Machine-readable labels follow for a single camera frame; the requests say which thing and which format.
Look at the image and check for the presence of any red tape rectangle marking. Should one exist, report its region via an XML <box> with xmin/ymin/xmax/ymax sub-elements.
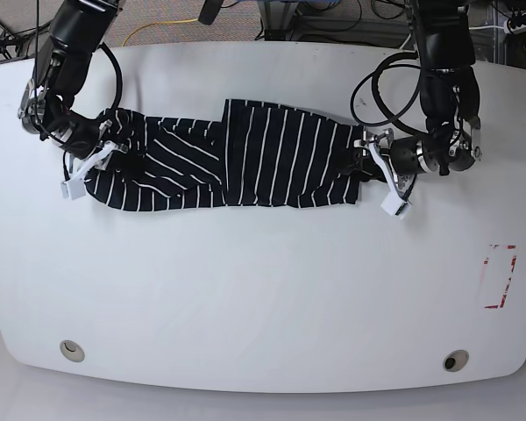
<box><xmin>479</xmin><ymin>245</ymin><xmax>517</xmax><ymax>310</ymax></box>

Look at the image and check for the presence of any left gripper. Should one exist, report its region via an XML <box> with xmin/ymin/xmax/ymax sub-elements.
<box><xmin>344</xmin><ymin>117</ymin><xmax>482</xmax><ymax>180</ymax></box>

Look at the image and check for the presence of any yellow cable on floor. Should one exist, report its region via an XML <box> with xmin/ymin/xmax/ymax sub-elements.
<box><xmin>122</xmin><ymin>17</ymin><xmax>202</xmax><ymax>46</ymax></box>

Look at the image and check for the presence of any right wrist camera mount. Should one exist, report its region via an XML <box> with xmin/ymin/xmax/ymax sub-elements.
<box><xmin>60</xmin><ymin>141</ymin><xmax>129</xmax><ymax>200</ymax></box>

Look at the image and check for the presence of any navy white striped T-shirt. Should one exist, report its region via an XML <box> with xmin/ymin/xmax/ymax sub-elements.
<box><xmin>85</xmin><ymin>99</ymin><xmax>370</xmax><ymax>211</ymax></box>

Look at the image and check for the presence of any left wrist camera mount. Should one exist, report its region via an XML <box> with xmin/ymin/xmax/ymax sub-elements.
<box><xmin>360</xmin><ymin>145</ymin><xmax>412</xmax><ymax>219</ymax></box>

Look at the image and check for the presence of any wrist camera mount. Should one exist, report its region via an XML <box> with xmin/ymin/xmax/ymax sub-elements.
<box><xmin>360</xmin><ymin>145</ymin><xmax>412</xmax><ymax>219</ymax></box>
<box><xmin>60</xmin><ymin>141</ymin><xmax>129</xmax><ymax>200</ymax></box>

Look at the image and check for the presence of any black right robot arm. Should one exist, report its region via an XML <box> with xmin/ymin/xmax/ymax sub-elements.
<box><xmin>18</xmin><ymin>1</ymin><xmax>144</xmax><ymax>175</ymax></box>

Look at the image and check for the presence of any right table cable grommet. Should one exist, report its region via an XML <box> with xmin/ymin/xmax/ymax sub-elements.
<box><xmin>443</xmin><ymin>350</ymin><xmax>469</xmax><ymax>373</ymax></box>

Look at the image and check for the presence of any white power strip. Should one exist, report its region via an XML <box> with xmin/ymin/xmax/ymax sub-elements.
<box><xmin>503</xmin><ymin>10</ymin><xmax>526</xmax><ymax>34</ymax></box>

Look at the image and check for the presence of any table cable grommet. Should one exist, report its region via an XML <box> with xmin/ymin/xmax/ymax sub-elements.
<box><xmin>443</xmin><ymin>350</ymin><xmax>469</xmax><ymax>373</ymax></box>
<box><xmin>60</xmin><ymin>340</ymin><xmax>85</xmax><ymax>363</ymax></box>

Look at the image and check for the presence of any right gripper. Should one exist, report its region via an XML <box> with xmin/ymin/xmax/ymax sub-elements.
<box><xmin>18</xmin><ymin>81</ymin><xmax>143</xmax><ymax>174</ymax></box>

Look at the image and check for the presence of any left table cable grommet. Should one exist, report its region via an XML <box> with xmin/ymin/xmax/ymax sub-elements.
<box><xmin>60</xmin><ymin>340</ymin><xmax>85</xmax><ymax>363</ymax></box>

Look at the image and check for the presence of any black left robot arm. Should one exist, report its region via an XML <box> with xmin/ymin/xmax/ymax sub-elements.
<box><xmin>350</xmin><ymin>1</ymin><xmax>481</xmax><ymax>176</ymax></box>

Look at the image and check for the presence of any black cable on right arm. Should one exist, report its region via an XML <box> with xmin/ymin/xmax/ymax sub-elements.
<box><xmin>30</xmin><ymin>0</ymin><xmax>126</xmax><ymax>119</ymax></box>

